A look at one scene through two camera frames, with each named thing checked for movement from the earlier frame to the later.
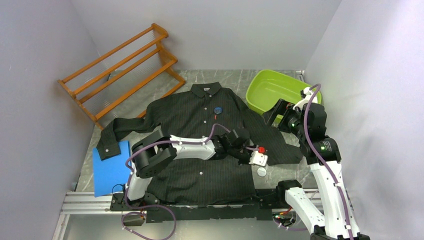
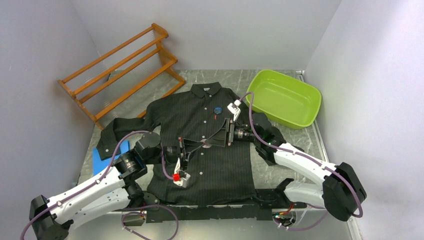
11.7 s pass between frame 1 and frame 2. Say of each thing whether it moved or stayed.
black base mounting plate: stayed
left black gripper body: moved
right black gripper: moved
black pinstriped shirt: stayed
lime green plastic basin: stayed
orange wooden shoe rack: stayed
